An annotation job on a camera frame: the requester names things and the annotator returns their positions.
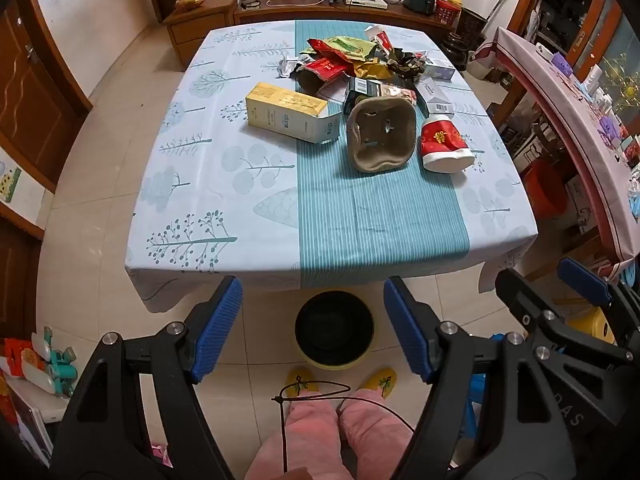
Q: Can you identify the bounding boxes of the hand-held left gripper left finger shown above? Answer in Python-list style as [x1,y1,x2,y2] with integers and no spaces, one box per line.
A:
[50,275,244,480]

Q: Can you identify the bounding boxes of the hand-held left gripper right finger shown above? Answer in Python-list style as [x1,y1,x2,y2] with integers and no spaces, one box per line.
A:
[382,276,581,480]

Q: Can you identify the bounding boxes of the red flower-print bag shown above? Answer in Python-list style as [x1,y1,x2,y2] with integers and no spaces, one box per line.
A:
[304,57,351,83]

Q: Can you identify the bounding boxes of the yellow cardboard box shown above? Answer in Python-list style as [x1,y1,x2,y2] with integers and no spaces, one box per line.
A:
[245,82,341,145]

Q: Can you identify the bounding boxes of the red plastic bucket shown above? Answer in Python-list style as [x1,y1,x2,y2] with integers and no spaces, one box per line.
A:
[520,160,568,218]

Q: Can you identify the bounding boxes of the silver cardboard box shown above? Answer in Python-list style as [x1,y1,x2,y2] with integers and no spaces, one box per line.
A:
[414,80,457,117]

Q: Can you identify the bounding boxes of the yellow bin with black liner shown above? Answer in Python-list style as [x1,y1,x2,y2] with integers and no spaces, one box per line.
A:
[294,290,375,371]

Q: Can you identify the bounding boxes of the camouflage-print wrapper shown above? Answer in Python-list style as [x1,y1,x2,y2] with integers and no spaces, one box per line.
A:
[389,47,427,80]

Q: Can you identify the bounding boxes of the red plastic basket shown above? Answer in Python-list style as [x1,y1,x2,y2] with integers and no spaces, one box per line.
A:
[436,0,462,28]

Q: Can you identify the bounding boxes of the pink cloth covered table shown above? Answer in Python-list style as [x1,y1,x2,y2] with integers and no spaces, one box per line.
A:
[475,25,640,281]

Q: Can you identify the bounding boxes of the photo-print snack packet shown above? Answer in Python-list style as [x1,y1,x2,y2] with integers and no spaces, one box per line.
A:
[382,85,418,107]

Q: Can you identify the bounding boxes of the dark carved wooden stand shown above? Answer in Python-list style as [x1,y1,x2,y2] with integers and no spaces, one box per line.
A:
[456,7,488,56]

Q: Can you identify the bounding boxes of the wooden sideboard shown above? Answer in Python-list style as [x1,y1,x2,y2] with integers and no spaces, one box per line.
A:
[162,0,451,61]

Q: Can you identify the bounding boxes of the yellow slippers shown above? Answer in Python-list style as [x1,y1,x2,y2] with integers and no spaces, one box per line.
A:
[272,381,416,473]

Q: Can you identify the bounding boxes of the gold foil bag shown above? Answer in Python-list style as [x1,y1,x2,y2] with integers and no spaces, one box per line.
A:
[350,57,393,81]

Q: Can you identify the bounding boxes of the brown wooden door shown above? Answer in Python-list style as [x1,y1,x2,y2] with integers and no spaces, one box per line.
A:
[0,215,46,331]
[0,5,93,196]

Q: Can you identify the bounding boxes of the pink fleece pants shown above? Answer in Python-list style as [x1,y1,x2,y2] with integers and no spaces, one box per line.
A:
[245,390,416,480]

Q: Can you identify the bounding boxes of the black ceramic urn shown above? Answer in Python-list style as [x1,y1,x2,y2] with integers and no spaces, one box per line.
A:
[442,32,471,71]

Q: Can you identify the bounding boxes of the green foil bag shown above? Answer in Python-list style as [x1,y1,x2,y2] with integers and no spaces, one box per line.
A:
[320,36,378,61]

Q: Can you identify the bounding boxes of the red and white paper cup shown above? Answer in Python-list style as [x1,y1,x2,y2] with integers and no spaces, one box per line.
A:
[417,114,476,173]

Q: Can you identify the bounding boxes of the torn red and white carton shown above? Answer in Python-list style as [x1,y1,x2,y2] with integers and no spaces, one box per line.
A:
[365,25,396,56]

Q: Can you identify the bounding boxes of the brown pulp cup carrier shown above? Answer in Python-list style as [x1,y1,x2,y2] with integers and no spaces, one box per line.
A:
[346,96,418,175]

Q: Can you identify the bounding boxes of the light blue tree-print tablecloth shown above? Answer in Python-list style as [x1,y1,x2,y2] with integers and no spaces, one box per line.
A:
[125,20,540,313]

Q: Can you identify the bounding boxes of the yellow plastic stool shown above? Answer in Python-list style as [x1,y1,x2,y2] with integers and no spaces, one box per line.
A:
[565,305,617,346]

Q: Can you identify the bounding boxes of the white and blue box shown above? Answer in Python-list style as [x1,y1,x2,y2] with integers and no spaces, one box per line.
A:
[422,57,457,81]

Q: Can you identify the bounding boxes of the glass display cabinet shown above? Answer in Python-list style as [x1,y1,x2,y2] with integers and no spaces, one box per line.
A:
[535,0,640,126]

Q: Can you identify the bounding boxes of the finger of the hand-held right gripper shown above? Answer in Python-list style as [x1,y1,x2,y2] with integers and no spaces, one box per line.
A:
[557,257,640,321]
[494,269,631,376]

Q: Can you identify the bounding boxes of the giraffe wall sticker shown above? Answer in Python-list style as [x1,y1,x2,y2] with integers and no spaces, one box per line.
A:
[0,160,23,203]

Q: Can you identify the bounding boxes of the teal plastic toy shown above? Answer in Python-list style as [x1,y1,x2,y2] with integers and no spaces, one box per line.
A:
[32,327,78,398]

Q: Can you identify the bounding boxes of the yellow knit slipper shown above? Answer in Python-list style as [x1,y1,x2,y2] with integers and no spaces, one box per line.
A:
[361,367,398,392]
[286,367,320,396]

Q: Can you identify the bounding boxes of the black cardboard box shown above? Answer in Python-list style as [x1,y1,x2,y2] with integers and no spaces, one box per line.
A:
[342,77,385,116]

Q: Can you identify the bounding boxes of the blue plastic stool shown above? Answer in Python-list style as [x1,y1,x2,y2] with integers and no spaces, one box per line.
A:
[462,335,506,441]

